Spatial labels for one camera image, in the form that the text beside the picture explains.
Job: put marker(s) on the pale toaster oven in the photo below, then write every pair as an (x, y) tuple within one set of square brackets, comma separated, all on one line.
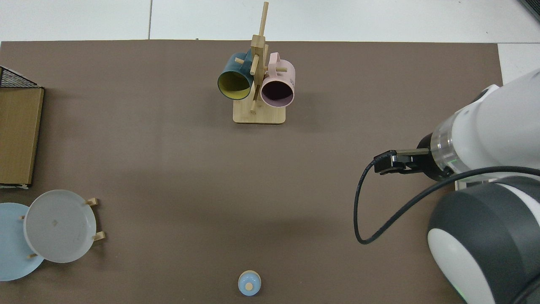
[(462, 184)]

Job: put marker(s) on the pink cup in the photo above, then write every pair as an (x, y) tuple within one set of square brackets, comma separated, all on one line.
[(287, 78)]

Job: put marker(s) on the wooden cup stand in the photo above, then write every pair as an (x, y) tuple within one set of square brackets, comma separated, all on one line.
[(261, 116)]

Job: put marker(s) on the black flat panel edge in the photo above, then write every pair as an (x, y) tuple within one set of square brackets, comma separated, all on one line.
[(535, 6)]

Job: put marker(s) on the small blue round bell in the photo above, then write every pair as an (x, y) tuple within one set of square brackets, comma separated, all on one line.
[(249, 280)]

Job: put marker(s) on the dark blue cup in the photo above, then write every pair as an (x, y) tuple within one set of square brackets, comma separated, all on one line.
[(230, 67)]

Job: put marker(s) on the brown table cloth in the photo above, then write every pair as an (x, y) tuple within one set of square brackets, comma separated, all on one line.
[(126, 105)]

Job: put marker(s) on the wooden plate rack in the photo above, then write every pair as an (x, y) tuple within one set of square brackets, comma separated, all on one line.
[(92, 202)]

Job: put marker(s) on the grey plate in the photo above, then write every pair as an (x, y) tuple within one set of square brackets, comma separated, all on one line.
[(55, 228)]

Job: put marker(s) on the light blue plate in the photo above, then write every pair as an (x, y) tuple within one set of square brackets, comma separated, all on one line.
[(10, 253)]

